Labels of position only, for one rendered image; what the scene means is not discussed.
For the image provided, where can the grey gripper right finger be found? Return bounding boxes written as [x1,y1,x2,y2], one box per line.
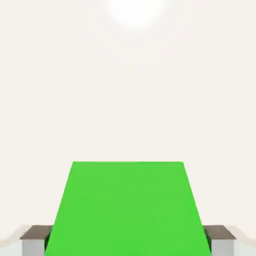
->
[202,224,256,256]

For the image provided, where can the small green cube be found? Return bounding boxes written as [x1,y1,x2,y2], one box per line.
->
[44,160,212,256]

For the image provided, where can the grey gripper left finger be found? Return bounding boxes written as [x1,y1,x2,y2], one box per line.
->
[0,224,54,256]

